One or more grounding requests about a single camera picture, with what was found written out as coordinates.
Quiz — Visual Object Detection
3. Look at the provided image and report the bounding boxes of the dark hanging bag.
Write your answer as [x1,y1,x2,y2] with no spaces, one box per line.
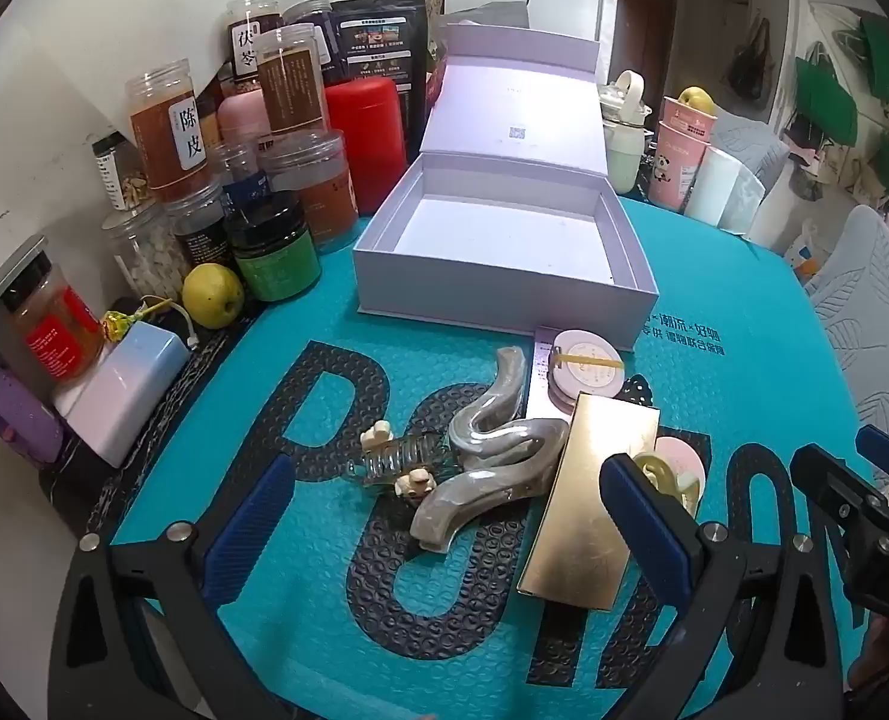
[725,15,776,102]

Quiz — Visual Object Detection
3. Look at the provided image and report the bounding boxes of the dark purple jar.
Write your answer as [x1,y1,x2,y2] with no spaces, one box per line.
[283,0,337,83]

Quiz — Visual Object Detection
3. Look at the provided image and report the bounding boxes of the yellow charm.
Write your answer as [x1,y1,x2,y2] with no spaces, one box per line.
[103,296,191,342]

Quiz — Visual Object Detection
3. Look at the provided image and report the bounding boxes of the dark jar green label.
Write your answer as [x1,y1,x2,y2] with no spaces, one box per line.
[224,191,322,302]

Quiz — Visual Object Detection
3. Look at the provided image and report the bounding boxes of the clear jar white pieces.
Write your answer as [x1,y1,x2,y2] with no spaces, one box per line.
[103,202,191,297]

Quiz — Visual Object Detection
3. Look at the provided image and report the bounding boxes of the pale yellow hair claw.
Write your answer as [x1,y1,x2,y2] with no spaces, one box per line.
[634,452,701,520]

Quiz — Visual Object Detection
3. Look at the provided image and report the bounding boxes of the lilac rectangular cosmetics box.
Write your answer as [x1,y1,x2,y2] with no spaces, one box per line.
[523,326,575,425]

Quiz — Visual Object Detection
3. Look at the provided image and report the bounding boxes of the clear hair claw cream charms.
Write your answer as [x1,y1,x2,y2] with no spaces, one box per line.
[350,424,446,500]

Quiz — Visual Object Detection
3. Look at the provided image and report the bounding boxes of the lilac round compact yellow band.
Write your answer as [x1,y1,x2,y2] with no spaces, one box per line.
[545,328,629,410]

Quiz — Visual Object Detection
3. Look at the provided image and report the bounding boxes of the purple device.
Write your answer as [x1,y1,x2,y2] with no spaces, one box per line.
[0,337,67,466]

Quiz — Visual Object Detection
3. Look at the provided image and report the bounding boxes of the pink cylinder bottle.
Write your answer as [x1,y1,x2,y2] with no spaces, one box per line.
[215,90,269,143]

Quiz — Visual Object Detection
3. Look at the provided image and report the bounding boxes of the amber jar white label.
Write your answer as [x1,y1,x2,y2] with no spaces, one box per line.
[128,67,213,203]

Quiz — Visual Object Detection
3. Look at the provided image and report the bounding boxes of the clear jar brown label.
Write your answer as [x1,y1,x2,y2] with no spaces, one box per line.
[256,24,333,137]

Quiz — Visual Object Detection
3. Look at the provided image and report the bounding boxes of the mint bottle cream lid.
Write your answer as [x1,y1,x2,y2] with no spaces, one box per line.
[598,69,656,196]

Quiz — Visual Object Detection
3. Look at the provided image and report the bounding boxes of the grey embossed sofa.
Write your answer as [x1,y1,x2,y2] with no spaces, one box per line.
[710,109,889,481]

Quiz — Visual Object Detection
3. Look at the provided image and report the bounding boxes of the red canister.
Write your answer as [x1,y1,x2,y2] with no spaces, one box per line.
[325,79,408,215]

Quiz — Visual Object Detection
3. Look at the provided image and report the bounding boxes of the gold rectangular box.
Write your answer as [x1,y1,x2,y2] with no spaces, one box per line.
[517,392,660,611]

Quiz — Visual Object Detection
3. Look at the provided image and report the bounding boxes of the brown wooden door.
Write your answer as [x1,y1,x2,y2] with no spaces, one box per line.
[617,0,678,91]

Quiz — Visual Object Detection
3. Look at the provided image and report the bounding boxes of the yellow-green apple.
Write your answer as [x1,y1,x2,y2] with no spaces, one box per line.
[182,264,245,329]

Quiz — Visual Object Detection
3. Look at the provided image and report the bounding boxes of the white paper sheet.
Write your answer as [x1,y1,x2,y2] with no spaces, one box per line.
[100,0,307,136]

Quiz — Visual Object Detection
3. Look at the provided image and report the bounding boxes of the white paper roll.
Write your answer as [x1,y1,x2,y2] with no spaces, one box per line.
[684,146,764,237]

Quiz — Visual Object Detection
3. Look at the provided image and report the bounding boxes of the small spice bottle black cap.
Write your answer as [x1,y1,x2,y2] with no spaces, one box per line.
[92,136,153,212]

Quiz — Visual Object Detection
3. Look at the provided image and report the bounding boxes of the white plastic bag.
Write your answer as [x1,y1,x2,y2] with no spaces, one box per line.
[785,221,824,278]

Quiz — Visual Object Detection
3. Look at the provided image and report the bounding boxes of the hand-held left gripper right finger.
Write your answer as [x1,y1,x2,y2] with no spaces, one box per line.
[600,454,866,720]

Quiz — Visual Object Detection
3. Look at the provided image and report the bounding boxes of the clear jar dark contents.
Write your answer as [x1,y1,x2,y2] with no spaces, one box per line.
[167,184,236,271]

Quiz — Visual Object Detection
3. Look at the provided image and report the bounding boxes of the wide clear jar brown contents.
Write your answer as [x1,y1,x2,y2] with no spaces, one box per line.
[259,130,359,252]

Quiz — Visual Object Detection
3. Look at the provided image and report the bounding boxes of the pink round compact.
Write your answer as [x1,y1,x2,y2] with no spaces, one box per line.
[643,436,708,511]

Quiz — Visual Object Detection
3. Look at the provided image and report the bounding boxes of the dark brown jar white label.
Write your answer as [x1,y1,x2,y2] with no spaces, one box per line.
[224,0,284,98]

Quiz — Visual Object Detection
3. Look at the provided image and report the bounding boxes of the orange bottle red label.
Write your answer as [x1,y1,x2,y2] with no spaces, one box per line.
[0,255,104,387]

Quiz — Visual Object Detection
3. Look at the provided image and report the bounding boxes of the pink panda paper cups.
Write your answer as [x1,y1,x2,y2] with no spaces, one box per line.
[650,96,719,215]

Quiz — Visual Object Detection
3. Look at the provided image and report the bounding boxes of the grey wavy hair claw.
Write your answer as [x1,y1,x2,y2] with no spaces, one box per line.
[410,345,569,552]

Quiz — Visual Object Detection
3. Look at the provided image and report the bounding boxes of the teal printed bubble mat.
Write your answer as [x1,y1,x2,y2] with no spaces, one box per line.
[107,195,876,720]

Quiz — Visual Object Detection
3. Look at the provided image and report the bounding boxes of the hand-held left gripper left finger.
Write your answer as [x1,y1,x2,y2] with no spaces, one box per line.
[47,454,299,720]

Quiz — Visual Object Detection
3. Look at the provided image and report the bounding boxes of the lilac gift box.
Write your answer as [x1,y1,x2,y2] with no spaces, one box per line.
[352,22,660,336]

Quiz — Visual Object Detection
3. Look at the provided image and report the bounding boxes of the black foil pouch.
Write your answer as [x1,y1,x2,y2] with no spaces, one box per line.
[331,0,431,117]

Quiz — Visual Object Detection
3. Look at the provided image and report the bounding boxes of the white power bank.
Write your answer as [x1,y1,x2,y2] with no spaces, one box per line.
[70,322,194,466]

